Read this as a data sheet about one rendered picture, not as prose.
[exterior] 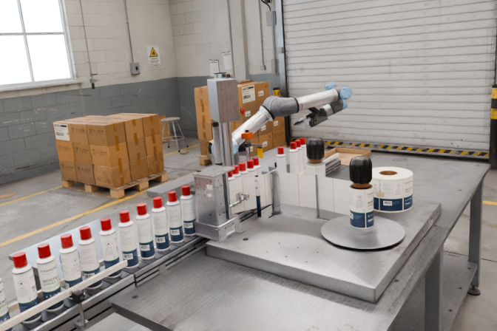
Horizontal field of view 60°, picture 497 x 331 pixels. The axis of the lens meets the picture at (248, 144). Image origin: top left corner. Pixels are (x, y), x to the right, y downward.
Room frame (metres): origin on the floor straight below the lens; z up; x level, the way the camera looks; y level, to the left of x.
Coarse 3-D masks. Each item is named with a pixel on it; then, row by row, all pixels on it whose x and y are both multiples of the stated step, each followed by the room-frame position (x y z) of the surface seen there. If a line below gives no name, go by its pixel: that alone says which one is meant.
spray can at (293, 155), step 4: (292, 144) 2.29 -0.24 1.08; (296, 144) 2.30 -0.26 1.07; (292, 148) 2.29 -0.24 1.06; (296, 148) 2.30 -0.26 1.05; (292, 152) 2.28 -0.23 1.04; (296, 152) 2.28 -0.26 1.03; (292, 156) 2.28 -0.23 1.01; (296, 156) 2.28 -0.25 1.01; (292, 160) 2.28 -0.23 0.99; (296, 160) 2.28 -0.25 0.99; (292, 164) 2.29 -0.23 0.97; (296, 164) 2.28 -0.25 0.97; (292, 168) 2.29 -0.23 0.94; (296, 168) 2.28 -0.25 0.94; (292, 172) 2.29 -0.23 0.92; (296, 172) 2.28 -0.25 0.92
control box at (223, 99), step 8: (208, 80) 2.04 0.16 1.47; (216, 80) 1.94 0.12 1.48; (224, 80) 1.92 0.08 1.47; (232, 80) 1.93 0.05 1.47; (208, 88) 2.06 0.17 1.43; (216, 88) 1.91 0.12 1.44; (224, 88) 1.92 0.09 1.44; (232, 88) 1.93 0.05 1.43; (216, 96) 1.92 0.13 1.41; (224, 96) 1.92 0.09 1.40; (232, 96) 1.93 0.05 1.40; (216, 104) 1.93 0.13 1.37; (224, 104) 1.92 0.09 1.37; (232, 104) 1.93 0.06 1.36; (216, 112) 1.95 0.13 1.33; (224, 112) 1.91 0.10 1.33; (232, 112) 1.93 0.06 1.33; (216, 120) 1.96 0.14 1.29; (224, 120) 1.91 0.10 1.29; (232, 120) 1.93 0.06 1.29
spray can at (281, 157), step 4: (280, 148) 2.20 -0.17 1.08; (280, 152) 2.20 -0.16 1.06; (276, 156) 2.21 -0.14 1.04; (280, 156) 2.19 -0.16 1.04; (284, 156) 2.20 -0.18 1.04; (280, 160) 2.19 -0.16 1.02; (284, 160) 2.20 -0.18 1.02; (280, 164) 2.19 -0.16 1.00; (284, 164) 2.20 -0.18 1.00; (280, 168) 2.19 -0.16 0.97; (284, 168) 2.19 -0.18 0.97; (284, 172) 2.19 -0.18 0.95
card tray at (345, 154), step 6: (330, 150) 2.95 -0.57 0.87; (336, 150) 3.02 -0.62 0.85; (342, 150) 2.99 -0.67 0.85; (348, 150) 2.96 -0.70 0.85; (354, 150) 2.94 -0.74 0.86; (360, 150) 2.91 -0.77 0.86; (366, 150) 2.89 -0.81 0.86; (330, 156) 2.92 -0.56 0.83; (342, 156) 2.89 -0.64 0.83; (348, 156) 2.88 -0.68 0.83; (354, 156) 2.87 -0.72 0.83; (366, 156) 2.80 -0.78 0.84; (342, 162) 2.74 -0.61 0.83; (348, 162) 2.73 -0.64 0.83
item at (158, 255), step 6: (330, 162) 2.60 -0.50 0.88; (306, 174) 2.36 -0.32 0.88; (186, 240) 1.59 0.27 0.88; (174, 246) 1.55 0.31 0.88; (180, 246) 1.54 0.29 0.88; (156, 252) 1.51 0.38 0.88; (162, 252) 1.50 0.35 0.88; (168, 252) 1.50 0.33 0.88; (138, 258) 1.47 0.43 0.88; (156, 258) 1.46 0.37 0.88; (144, 264) 1.42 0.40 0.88; (126, 270) 1.38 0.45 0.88; (132, 270) 1.38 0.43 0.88
